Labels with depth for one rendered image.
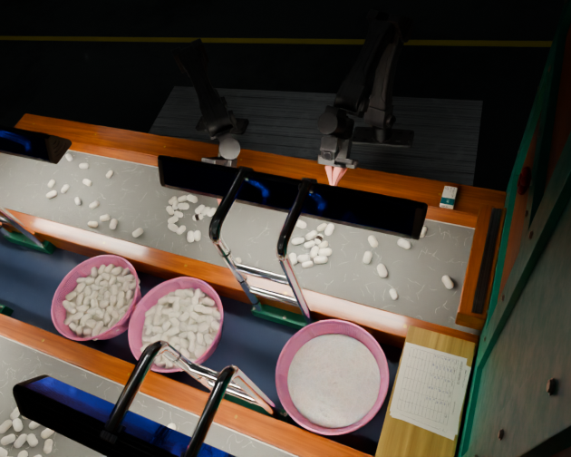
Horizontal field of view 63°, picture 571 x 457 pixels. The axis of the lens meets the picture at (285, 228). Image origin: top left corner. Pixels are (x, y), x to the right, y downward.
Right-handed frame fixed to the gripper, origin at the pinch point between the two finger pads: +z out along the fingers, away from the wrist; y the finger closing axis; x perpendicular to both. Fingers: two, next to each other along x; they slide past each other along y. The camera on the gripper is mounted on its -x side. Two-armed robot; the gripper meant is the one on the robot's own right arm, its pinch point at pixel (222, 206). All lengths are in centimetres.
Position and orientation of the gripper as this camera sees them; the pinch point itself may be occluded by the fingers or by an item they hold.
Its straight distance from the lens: 138.6
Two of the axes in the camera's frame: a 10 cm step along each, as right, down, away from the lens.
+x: 3.7, -1.5, 9.2
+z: -1.4, 9.7, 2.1
